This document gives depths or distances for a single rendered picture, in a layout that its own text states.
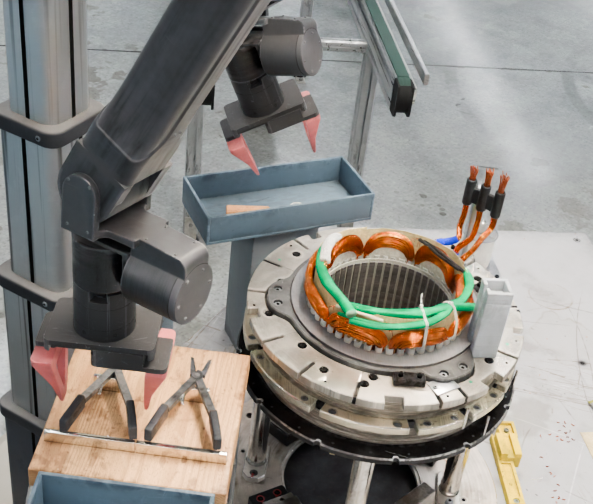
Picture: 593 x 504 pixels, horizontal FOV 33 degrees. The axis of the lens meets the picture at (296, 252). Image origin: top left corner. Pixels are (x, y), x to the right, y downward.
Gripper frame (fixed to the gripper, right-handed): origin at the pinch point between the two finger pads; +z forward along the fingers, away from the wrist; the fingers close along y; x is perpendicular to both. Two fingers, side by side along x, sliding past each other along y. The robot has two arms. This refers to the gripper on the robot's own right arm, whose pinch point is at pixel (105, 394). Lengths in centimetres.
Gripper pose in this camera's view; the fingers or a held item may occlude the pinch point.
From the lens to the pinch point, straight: 101.9
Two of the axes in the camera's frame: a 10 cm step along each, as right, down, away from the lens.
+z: -1.0, 8.2, 5.7
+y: 9.9, 1.1, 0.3
